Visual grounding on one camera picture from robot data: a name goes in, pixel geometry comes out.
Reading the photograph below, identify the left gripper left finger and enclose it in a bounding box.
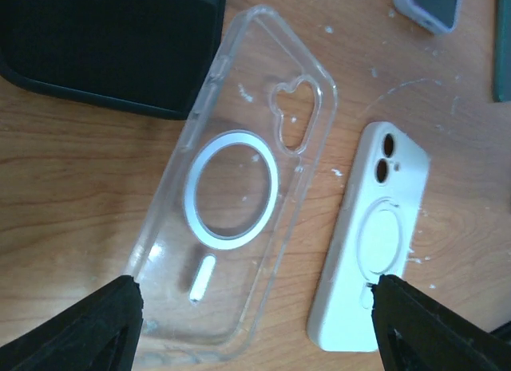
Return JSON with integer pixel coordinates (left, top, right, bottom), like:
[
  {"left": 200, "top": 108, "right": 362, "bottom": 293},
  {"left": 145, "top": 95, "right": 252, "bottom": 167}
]
[{"left": 1, "top": 275, "right": 144, "bottom": 370}]

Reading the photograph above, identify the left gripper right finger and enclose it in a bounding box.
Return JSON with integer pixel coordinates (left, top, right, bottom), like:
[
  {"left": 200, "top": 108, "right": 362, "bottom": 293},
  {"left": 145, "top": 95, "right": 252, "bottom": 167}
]
[{"left": 370, "top": 275, "right": 510, "bottom": 370}]

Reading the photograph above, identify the black phone case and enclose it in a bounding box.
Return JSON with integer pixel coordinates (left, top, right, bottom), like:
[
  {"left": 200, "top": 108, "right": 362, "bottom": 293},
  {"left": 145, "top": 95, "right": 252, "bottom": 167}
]
[{"left": 1, "top": 0, "right": 226, "bottom": 120}]

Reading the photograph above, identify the clear magsafe phone case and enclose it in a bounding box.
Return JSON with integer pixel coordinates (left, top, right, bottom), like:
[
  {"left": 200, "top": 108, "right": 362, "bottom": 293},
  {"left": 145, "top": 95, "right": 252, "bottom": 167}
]
[{"left": 125, "top": 6, "right": 339, "bottom": 370}]

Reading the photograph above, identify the cream white phone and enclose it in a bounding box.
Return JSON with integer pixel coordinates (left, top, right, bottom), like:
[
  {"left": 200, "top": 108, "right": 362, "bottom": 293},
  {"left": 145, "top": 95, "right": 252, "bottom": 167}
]
[{"left": 307, "top": 122, "right": 430, "bottom": 353}]

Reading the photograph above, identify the black screen phone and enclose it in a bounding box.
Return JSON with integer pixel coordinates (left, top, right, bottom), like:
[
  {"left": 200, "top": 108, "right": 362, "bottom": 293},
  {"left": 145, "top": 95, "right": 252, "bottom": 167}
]
[{"left": 413, "top": 0, "right": 459, "bottom": 30}]

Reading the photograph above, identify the lilac phone case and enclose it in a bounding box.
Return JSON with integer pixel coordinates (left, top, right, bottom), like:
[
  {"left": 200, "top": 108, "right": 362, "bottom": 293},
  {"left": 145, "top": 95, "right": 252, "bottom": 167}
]
[{"left": 393, "top": 0, "right": 461, "bottom": 35}]

